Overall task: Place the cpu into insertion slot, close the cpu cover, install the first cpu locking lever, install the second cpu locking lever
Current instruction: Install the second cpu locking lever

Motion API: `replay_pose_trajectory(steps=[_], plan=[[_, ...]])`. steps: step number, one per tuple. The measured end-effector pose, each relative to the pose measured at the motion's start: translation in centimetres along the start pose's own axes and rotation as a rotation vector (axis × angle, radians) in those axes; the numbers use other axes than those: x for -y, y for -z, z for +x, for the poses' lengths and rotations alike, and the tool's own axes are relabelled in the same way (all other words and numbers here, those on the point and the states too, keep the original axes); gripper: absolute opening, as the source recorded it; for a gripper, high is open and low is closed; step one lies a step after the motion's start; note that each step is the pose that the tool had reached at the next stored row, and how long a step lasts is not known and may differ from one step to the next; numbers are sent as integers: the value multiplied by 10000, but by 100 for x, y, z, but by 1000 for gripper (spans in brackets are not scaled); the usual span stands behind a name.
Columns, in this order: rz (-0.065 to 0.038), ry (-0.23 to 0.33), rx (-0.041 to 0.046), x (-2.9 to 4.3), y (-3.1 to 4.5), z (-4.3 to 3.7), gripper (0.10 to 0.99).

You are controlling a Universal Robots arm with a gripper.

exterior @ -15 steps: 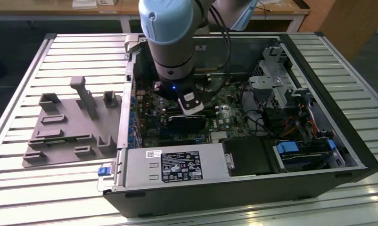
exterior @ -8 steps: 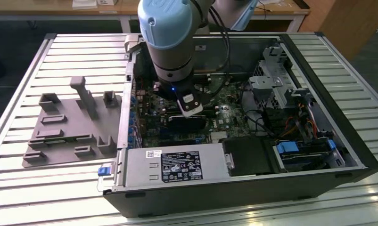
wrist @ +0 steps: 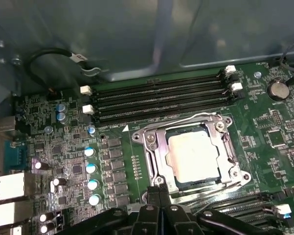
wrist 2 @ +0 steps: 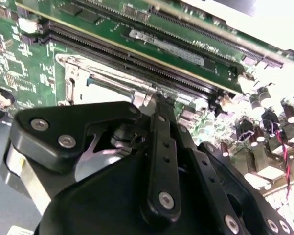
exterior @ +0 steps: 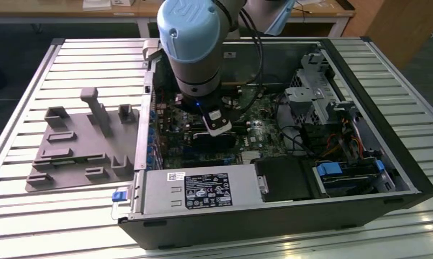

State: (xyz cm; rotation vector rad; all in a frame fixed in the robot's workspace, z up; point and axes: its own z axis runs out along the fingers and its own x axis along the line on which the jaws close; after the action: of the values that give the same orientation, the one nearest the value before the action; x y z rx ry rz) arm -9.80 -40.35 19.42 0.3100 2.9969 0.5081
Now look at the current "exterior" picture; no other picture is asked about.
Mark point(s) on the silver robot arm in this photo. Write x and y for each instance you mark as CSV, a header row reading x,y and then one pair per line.
x,y
192,40

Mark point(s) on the black graphics card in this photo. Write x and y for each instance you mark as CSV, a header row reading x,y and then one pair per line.
x,y
202,141

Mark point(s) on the green motherboard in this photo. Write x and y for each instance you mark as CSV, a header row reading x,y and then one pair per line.
x,y
262,135

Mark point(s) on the small silver heat sink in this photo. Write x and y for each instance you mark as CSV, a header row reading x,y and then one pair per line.
x,y
252,157

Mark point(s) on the silver power supply unit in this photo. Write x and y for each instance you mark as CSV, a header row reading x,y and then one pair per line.
x,y
166,189

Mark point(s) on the grey metal drive cage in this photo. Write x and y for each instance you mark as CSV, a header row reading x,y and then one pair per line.
x,y
309,102

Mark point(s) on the grey parts rack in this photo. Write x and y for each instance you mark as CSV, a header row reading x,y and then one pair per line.
x,y
79,140

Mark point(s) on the black drive bay block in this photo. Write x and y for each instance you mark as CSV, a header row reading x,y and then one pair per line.
x,y
285,178

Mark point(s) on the blue case latch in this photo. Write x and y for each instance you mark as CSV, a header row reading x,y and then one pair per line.
x,y
120,195

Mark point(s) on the white box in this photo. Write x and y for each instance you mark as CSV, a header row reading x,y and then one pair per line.
x,y
97,5

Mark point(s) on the blue disk carrier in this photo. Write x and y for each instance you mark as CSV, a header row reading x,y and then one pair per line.
x,y
329,168

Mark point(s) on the wooden desk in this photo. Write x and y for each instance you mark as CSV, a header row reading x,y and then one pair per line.
x,y
58,12

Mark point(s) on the black open PC case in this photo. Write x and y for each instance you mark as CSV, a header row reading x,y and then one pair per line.
x,y
275,229

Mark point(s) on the wooden cabinet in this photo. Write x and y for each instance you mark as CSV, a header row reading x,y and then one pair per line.
x,y
400,27

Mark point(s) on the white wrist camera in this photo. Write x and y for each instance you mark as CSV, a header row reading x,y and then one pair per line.
x,y
218,124

